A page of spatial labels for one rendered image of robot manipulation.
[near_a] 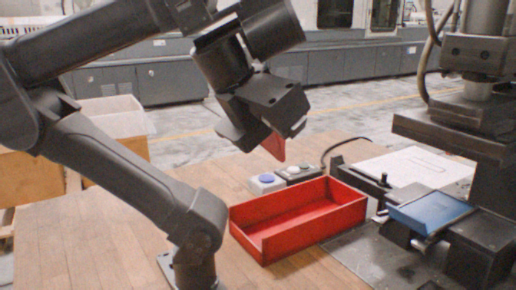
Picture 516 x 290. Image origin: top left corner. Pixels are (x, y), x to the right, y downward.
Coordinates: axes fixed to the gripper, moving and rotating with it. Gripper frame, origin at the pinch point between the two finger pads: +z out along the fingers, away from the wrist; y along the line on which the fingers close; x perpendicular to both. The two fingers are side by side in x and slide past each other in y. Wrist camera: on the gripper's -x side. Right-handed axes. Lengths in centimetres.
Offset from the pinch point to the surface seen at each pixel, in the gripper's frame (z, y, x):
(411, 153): 49, 43, 16
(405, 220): 17.3, 8.2, -12.0
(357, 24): 243, 401, 400
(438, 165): 49, 42, 7
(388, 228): 26.3, 9.3, -5.6
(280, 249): 15.9, -8.1, 0.9
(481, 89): 4.5, 26.3, -15.0
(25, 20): -23, -10, 467
